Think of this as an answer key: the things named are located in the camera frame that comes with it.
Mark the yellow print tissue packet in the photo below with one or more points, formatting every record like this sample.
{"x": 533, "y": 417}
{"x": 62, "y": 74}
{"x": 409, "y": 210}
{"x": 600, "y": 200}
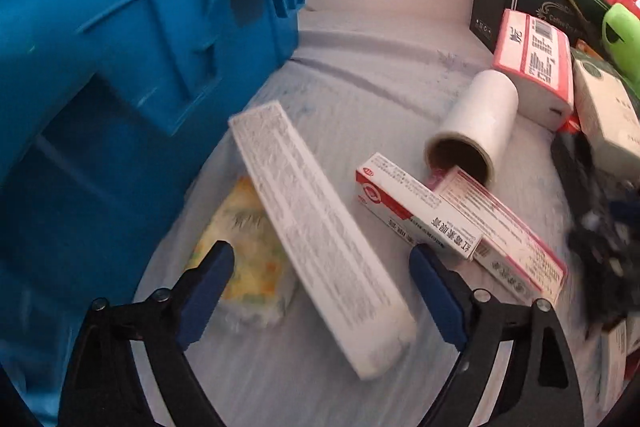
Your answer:
{"x": 250, "y": 267}

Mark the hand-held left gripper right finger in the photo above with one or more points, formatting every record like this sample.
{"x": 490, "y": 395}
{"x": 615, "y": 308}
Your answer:
{"x": 440, "y": 302}

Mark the white paper roll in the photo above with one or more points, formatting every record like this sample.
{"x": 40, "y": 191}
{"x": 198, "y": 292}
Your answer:
{"x": 480, "y": 117}

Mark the pink white barcode box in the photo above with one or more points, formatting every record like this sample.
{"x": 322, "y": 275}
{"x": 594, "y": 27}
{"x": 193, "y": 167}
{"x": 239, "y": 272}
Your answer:
{"x": 535, "y": 57}

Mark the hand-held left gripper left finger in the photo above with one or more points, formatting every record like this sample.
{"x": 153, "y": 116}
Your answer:
{"x": 207, "y": 292}

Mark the white box green label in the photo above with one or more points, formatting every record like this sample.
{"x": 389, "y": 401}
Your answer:
{"x": 605, "y": 107}

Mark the black folded umbrella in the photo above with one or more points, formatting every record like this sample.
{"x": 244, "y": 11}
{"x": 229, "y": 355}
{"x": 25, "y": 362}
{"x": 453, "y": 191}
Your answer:
{"x": 595, "y": 247}

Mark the green plush frog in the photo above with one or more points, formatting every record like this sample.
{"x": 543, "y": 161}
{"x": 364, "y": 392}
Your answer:
{"x": 622, "y": 42}

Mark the long white box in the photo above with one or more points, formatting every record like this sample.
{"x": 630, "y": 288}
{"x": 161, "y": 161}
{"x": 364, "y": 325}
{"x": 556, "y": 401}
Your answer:
{"x": 320, "y": 232}

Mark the pink white medicine box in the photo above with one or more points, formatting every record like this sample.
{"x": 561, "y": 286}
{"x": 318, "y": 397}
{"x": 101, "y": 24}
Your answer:
{"x": 505, "y": 237}

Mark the blue plastic crate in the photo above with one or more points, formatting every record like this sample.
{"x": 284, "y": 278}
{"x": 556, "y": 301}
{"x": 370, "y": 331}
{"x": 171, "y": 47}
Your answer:
{"x": 125, "y": 107}

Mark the red white medicine box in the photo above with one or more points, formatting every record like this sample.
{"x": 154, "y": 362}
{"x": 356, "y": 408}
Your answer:
{"x": 410, "y": 202}

